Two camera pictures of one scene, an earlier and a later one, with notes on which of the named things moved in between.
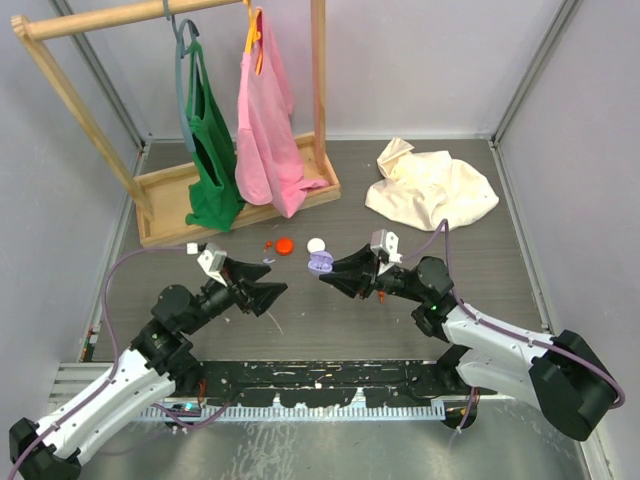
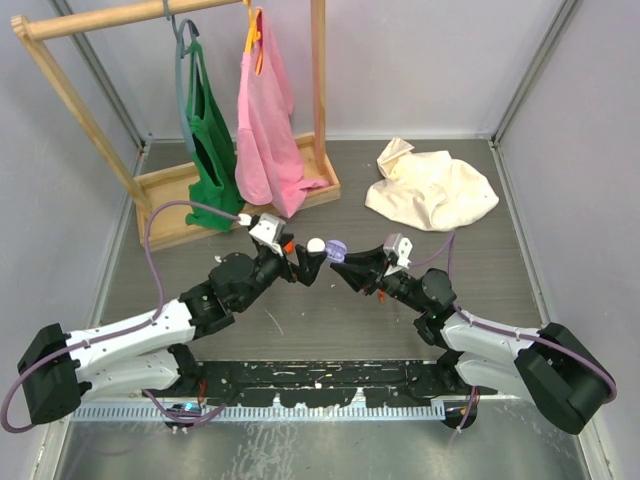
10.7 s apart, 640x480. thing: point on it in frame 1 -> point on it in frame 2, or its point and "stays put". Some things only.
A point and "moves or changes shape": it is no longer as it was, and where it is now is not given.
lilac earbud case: (321, 262) moves or changes shape
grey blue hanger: (180, 52) stays put
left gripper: (260, 296) -> (307, 262)
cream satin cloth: (428, 187) stays put
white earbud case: (315, 244) stays put
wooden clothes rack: (163, 200) stays put
